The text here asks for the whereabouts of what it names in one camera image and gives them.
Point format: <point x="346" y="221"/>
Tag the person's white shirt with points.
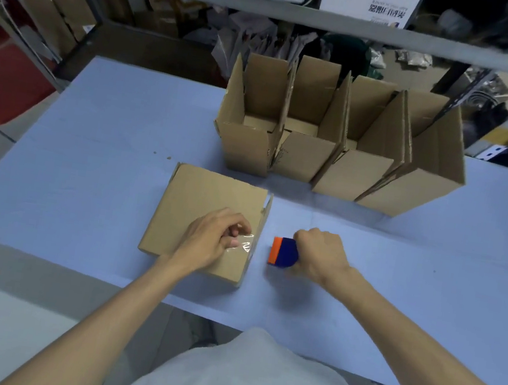
<point x="256" y="378"/>

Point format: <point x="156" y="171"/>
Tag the orange blue tape dispenser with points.
<point x="281" y="252"/>

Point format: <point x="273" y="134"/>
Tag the person's right forearm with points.
<point x="424" y="355"/>

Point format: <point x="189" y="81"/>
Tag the silver reflective roll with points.
<point x="485" y="90"/>

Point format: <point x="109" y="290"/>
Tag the person's right hand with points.
<point x="320" y="256"/>

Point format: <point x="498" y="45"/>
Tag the person's left forearm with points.
<point x="98" y="328"/>

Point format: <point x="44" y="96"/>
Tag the person's left hand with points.
<point x="202" y="244"/>

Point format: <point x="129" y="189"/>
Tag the large brown storage cardboard box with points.
<point x="49" y="6"/>

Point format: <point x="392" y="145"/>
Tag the dark green bag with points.
<point x="349" y="52"/>

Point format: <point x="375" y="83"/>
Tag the bundle of grey paper bags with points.
<point x="237" y="41"/>

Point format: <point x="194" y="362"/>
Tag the plain brown cardboard box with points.
<point x="202" y="192"/>

